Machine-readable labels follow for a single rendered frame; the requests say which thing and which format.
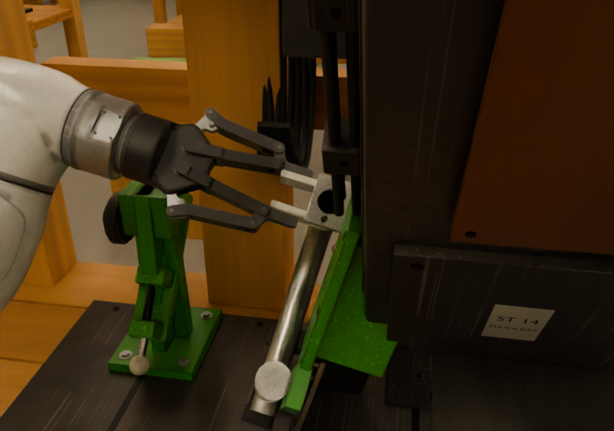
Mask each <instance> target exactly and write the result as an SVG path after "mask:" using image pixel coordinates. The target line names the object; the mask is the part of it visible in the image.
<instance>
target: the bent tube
mask: <svg viewBox="0 0 614 431"><path fill-rule="evenodd" d="M345 191H346V198H345V200H344V214H343V215H342V216H336V215H335V214H334V212H333V188H332V176H329V175H326V174H323V173H319V175H318V178H317V182H316V185H315V187H314V190H313V193H312V198H311V201H310V203H309V206H308V209H307V213H306V216H305V218H304V222H306V223H309V224H312V225H315V226H320V227H323V228H326V229H329V230H330V231H329V232H327V231H324V230H321V229H319V228H316V227H313V226H308V228H307V232H306V235H305V238H304V240H303V243H302V249H301V252H300V255H299V257H298V261H297V264H296V267H295V270H294V272H293V275H292V278H291V284H290V286H289V289H288V292H287V295H286V298H285V301H284V303H283V307H282V310H281V315H280V317H279V320H278V323H277V326H276V329H275V332H274V335H273V338H272V341H271V344H270V348H269V351H268V354H267V358H266V361H265V363H268V362H280V363H283V364H284V365H286V366H287V367H288V369H290V365H291V360H292V357H293V354H294V351H295V348H296V344H297V341H298V339H299V336H300V332H301V329H302V325H303V321H304V318H305V315H306V311H307V309H308V306H309V303H310V299H311V296H312V292H313V288H314V285H315V282H316V279H317V277H318V273H319V270H320V267H321V265H322V262H323V257H324V254H325V251H326V248H327V246H328V243H329V240H330V237H331V234H332V232H333V231H334V232H338V233H340V232H341V229H342V226H343V223H344V218H345V215H346V212H347V208H348V206H349V203H350V200H351V196H352V191H351V183H349V182H346V181H345ZM321 218H325V219H327V220H328V221H327V222H326V223H324V222H322V220H321ZM265 363H264V364H265ZM279 401H280V400H279ZM279 401H277V402H274V403H268V402H265V401H263V400H261V399H260V398H259V397H258V395H257V394H256V392H255V394H254V397H253V400H252V403H251V406H250V409H251V410H254V411H257V412H260V413H262V414H265V415H270V416H273V417H274V416H275V414H276V410H277V407H278V404H279Z"/></svg>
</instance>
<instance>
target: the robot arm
mask: <svg viewBox="0 0 614 431"><path fill-rule="evenodd" d="M205 114H206V115H205V116H204V117H203V118H202V119H201V120H200V121H199V122H198V123H196V124H192V123H189V124H178V123H176V122H173V121H169V120H166V119H163V118H160V117H157V116H153V115H151V114H148V113H143V110H142V108H141V107H140V106H139V105H138V104H137V103H135V102H132V101H129V100H124V99H121V98H118V97H115V96H112V95H110V94H107V93H105V92H104V91H101V90H97V89H96V90H95V89H91V88H89V87H87V86H85V85H83V84H81V83H80V82H78V81H77V80H75V79H74V78H72V77H71V76H69V75H67V74H65V73H62V72H60V71H58V70H55V69H53V68H48V67H45V66H42V65H39V64H36V63H32V62H28V61H24V60H21V59H16V58H8V57H3V56H0V313H1V312H2V311H3V309H4V308H5V307H6V306H7V305H8V304H9V302H10V301H11V299H12V298H13V297H14V296H15V295H16V293H17V291H18V290H19V288H20V286H21V284H22V283H23V281H24V279H25V277H26V274H27V272H28V270H29V268H30V265H31V263H32V261H33V258H34V256H35V254H36V252H37V247H38V245H39V242H40V239H41V237H42V235H43V231H44V228H45V225H46V222H47V219H48V209H49V205H50V202H51V199H52V195H53V193H54V191H55V189H56V186H57V184H58V182H59V180H60V178H61V176H62V175H63V173H65V171H66V170H67V169H68V167H69V166H70V167H72V168H73V169H77V170H82V171H85V172H88V173H93V174H96V175H98V176H101V177H104V178H107V179H110V180H118V179H120V178H121V177H123V176H124V177H125V178H128V179H131V180H134V181H136V182H139V183H142V184H147V185H150V186H152V187H155V188H158V189H159V190H160V191H162V192H163V194H164V195H166V196H167V204H168V207H167V208H166V210H165V212H166V213H167V215H168V216H169V218H170V219H171V220H172V221H182V220H190V219H191V220H196V221H199V222H204V223H208V224H212V225H216V226H223V227H228V228H232V229H236V230H240V231H244V232H249V233H256V232H258V230H259V228H260V227H261V226H262V224H263V223H265V222H268V221H270V222H272V223H275V224H278V225H281V226H286V227H288V228H296V226H297V224H298V222H300V223H303V224H305V225H308V226H313V227H316V228H319V229H321V230H324V231H327V232H329V231H330V230H329V229H326V228H323V227H320V226H315V225H312V224H309V223H306V222H304V218H305V216H306V213H307V211H305V210H302V209H300V208H297V207H294V206H291V205H286V204H284V203H281V202H278V201H275V200H271V202H270V206H267V205H265V204H263V203H262V202H260V201H258V200H256V199H254V198H252V197H250V196H248V195H246V194H243V193H241V192H240V191H238V190H236V189H234V188H232V187H229V186H227V185H225V184H222V183H220V182H219V181H217V180H216V179H214V178H213V177H211V176H210V172H211V171H212V169H213V168H214V167H215V166H220V167H224V166H227V167H233V168H239V169H243V170H249V171H254V172H259V173H269V174H274V175H280V176H281V184H286V185H289V186H292V187H296V188H299V189H302V190H304V191H307V192H311V193H313V190H314V187H315V185H316V182H317V180H316V179H312V178H313V174H314V172H313V171H312V170H311V169H308V168H305V167H301V166H299V165H296V164H293V163H288V162H287V161H286V159H285V146H284V144H283V143H281V142H278V141H275V140H273V139H271V138H269V137H267V136H265V135H262V134H260V133H258V132H255V131H253V130H250V129H248V128H246V127H243V126H241V125H239V124H236V123H235V122H233V121H229V120H227V119H225V118H224V117H223V116H221V115H220V114H219V113H218V112H217V111H216V110H215V109H213V108H207V109H206V111H205ZM205 131H208V132H210V133H216V132H218V133H219V134H221V135H222V136H224V137H226V138H229V139H230V140H232V141H235V142H238V143H241V144H243V145H245V146H248V147H249V148H251V149H254V150H256V151H258V152H262V153H264V154H267V155H268V156H264V155H258V154H253V153H248V152H238V151H233V150H228V149H225V148H223V147H220V146H216V145H212V144H211V143H210V141H209V140H208V139H207V137H206V136H205V134H204V133H203V132H205ZM269 156H270V157H269ZM196 190H200V191H202V192H204V193H206V194H210V195H213V196H215V197H217V198H219V199H221V200H223V201H225V202H227V203H229V204H231V205H233V206H235V207H237V208H239V209H241V210H243V211H245V212H247V213H249V214H251V215H252V217H250V216H245V215H238V214H234V213H229V212H226V211H222V210H217V209H214V208H209V207H205V206H201V205H192V204H188V203H187V202H186V200H185V199H181V198H178V197H177V196H179V195H181V194H187V193H190V192H194V191H196Z"/></svg>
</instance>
